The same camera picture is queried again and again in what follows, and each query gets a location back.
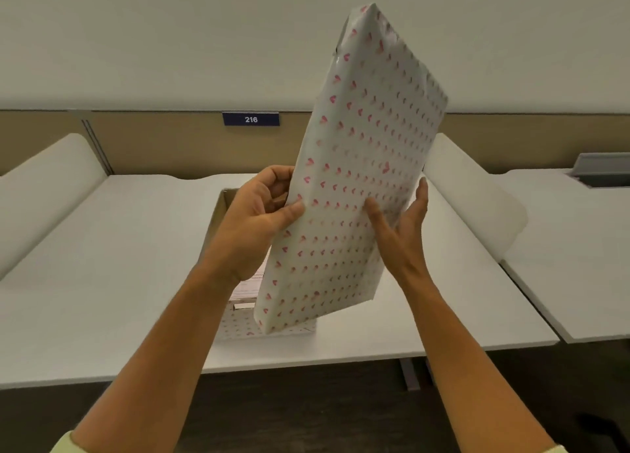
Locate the person's left hand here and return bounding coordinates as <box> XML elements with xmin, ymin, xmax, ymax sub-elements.
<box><xmin>199</xmin><ymin>165</ymin><xmax>306</xmax><ymax>290</ymax></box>

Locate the person's right hand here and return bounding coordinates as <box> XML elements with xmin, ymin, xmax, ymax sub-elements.
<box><xmin>364</xmin><ymin>176</ymin><xmax>432</xmax><ymax>292</ymax></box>

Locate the person's right forearm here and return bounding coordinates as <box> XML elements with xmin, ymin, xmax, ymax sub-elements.
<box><xmin>398</xmin><ymin>270</ymin><xmax>558</xmax><ymax>453</ymax></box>

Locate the person's left forearm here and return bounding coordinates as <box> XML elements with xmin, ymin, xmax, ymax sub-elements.
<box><xmin>69</xmin><ymin>263</ymin><xmax>244</xmax><ymax>453</ymax></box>

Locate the white printed paper sheet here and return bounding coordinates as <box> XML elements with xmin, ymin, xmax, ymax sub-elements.
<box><xmin>230</xmin><ymin>257</ymin><xmax>269</xmax><ymax>312</ymax></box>

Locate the white curved desk divider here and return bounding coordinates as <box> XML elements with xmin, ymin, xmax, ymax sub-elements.
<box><xmin>0</xmin><ymin>133</ymin><xmax>108</xmax><ymax>279</ymax></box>
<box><xmin>422</xmin><ymin>133</ymin><xmax>529</xmax><ymax>262</ymax></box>

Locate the blue number sign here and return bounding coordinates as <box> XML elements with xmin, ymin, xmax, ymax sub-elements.
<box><xmin>222</xmin><ymin>112</ymin><xmax>281</xmax><ymax>127</ymax></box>

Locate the heart-print wrapped cardboard box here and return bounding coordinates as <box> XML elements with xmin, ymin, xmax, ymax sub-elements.
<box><xmin>204</xmin><ymin>187</ymin><xmax>319</xmax><ymax>343</ymax></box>

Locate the beige partition panel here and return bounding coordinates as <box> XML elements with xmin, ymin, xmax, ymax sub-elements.
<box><xmin>88</xmin><ymin>111</ymin><xmax>630</xmax><ymax>181</ymax></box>
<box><xmin>0</xmin><ymin>110</ymin><xmax>107</xmax><ymax>177</ymax></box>

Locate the grey desk leg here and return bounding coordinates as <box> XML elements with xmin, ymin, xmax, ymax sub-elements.
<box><xmin>399</xmin><ymin>357</ymin><xmax>435</xmax><ymax>392</ymax></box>

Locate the pale yellow left sleeve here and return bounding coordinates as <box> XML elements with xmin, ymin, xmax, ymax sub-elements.
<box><xmin>49</xmin><ymin>430</ymin><xmax>92</xmax><ymax>453</ymax></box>

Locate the grey cable tray flap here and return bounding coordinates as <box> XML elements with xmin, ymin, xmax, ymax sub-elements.
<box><xmin>566</xmin><ymin>153</ymin><xmax>630</xmax><ymax>189</ymax></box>

